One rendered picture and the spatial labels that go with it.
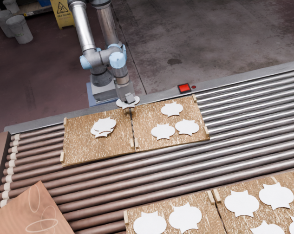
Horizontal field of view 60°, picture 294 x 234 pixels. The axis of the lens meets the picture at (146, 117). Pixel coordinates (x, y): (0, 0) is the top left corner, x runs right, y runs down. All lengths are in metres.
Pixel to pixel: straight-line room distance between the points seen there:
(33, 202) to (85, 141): 0.44
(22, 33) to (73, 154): 3.55
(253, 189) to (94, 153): 0.83
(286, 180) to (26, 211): 1.18
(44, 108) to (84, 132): 1.83
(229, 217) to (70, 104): 2.48
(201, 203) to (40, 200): 0.73
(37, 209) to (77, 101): 2.14
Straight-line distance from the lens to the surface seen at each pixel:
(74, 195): 1.39
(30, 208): 1.32
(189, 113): 1.56
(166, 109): 1.57
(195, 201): 1.25
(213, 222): 1.22
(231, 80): 1.82
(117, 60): 1.26
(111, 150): 1.45
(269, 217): 1.28
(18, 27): 4.79
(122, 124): 1.55
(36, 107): 3.46
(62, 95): 3.44
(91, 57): 1.37
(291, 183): 1.38
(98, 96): 1.79
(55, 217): 1.24
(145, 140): 1.45
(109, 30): 1.64
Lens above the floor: 2.08
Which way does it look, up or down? 47 degrees down
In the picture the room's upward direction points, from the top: 11 degrees counter-clockwise
